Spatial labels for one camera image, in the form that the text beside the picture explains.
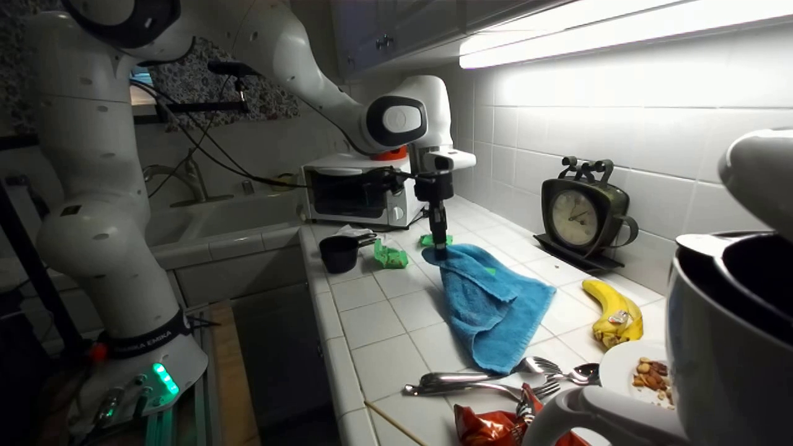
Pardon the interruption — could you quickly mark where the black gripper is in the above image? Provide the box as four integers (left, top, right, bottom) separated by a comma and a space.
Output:
412, 168, 457, 255

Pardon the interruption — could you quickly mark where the blue terry towel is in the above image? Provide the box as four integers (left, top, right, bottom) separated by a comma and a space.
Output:
421, 241, 557, 378

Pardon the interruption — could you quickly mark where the green snack packet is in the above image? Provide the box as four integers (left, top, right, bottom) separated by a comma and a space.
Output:
369, 236, 412, 274
413, 233, 457, 252

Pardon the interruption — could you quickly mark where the black measuring cup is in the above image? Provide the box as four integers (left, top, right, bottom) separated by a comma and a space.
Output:
318, 230, 377, 277

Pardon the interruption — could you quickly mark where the dark cup-shaped table clock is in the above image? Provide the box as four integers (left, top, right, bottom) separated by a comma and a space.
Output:
534, 155, 643, 277

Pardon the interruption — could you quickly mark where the white upper cabinet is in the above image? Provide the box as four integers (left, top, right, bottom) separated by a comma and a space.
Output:
328, 0, 548, 83

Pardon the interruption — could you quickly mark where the yellow banana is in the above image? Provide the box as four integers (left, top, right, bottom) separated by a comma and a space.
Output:
581, 276, 646, 353

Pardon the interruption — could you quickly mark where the thin wooden stick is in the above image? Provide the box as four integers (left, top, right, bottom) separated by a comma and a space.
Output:
364, 399, 427, 446

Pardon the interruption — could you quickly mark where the red chip bag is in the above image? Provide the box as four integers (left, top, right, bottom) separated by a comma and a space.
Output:
451, 381, 591, 446

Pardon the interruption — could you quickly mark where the white sink basin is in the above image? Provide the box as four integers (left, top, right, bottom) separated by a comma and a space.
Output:
146, 187, 311, 274

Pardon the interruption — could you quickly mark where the white plate with food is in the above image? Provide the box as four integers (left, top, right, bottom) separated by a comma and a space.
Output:
597, 338, 676, 412

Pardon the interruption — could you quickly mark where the wooden board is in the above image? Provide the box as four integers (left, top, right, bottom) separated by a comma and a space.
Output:
203, 300, 262, 446

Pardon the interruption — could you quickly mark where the under-cabinet light bar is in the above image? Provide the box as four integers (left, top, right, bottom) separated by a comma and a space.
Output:
457, 0, 793, 72

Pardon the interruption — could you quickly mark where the white stand mixer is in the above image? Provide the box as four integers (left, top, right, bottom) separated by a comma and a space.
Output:
517, 124, 793, 446

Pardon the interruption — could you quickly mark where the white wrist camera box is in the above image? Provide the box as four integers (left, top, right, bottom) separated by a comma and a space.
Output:
410, 143, 482, 176

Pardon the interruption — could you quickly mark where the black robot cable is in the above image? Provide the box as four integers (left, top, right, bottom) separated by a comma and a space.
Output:
128, 57, 311, 193

